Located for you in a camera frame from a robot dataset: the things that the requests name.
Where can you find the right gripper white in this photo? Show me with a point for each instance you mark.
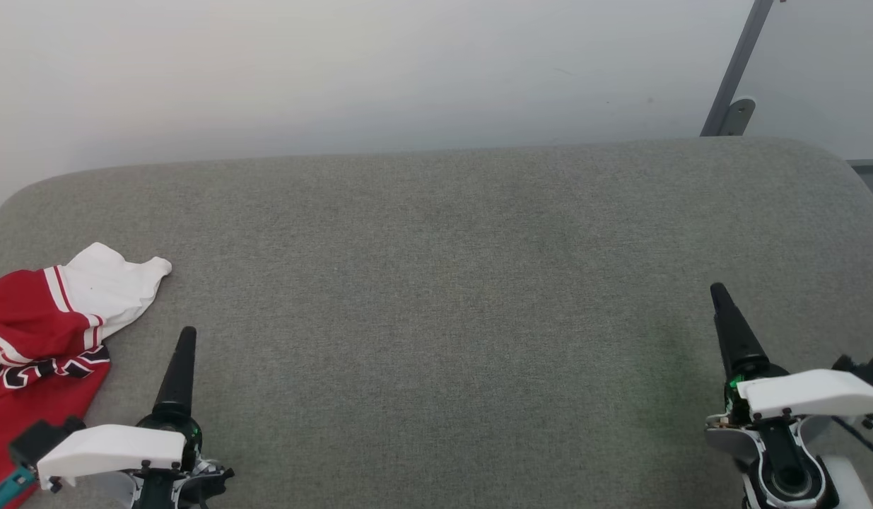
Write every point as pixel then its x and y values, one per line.
pixel 811 392

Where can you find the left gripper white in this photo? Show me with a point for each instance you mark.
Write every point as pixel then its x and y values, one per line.
pixel 111 449

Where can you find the red Bulls 23 jersey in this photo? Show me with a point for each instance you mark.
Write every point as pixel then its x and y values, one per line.
pixel 26 311

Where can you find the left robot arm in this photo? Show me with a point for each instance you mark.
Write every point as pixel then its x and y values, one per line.
pixel 160 491

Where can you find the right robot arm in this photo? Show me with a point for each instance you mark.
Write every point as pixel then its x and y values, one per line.
pixel 789 474

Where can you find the left wrist teal connector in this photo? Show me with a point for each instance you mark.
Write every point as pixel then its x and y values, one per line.
pixel 8 491

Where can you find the grey fabric sofa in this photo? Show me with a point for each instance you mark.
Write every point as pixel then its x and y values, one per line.
pixel 436 283

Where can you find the grey metal pole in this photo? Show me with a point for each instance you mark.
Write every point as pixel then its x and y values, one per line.
pixel 736 60

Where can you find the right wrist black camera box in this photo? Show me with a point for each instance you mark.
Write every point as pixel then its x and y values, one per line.
pixel 871 371

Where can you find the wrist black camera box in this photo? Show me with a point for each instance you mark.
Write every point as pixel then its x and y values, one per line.
pixel 37 438
pixel 871 371

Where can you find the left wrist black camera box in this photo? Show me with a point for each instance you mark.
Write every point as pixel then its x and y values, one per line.
pixel 37 438

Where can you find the grey metal pole bracket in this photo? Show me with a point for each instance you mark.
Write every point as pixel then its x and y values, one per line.
pixel 739 116

